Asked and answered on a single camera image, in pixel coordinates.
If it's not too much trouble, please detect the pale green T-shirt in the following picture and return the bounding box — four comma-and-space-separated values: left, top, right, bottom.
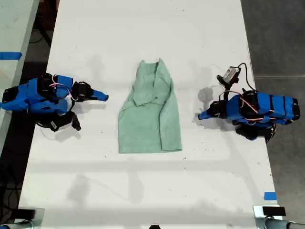
117, 58, 183, 154

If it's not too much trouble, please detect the long blue tape strip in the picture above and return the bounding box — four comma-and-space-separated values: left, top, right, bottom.
0, 51, 23, 61

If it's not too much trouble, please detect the white side table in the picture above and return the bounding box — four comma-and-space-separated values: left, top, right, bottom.
0, 0, 41, 155

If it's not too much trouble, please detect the small blue tape square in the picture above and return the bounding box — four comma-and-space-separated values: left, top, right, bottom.
264, 191, 278, 201

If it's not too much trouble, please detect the grey metal clamp plate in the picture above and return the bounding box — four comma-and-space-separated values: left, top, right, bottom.
253, 205, 288, 229
13, 208, 46, 229

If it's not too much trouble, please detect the small black box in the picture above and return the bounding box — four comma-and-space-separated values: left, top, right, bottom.
17, 208, 37, 220
262, 206, 286, 218

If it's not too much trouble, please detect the short black camera stalk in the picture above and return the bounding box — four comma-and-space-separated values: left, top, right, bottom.
223, 82, 234, 98
71, 112, 82, 132

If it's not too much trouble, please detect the black camera box silver face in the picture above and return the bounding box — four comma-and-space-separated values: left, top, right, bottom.
216, 66, 242, 86

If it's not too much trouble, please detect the black camera box white label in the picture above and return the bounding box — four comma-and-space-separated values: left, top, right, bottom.
46, 115, 72, 133

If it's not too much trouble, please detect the black camera cable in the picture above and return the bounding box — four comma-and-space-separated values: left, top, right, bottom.
237, 62, 257, 93
35, 121, 51, 130

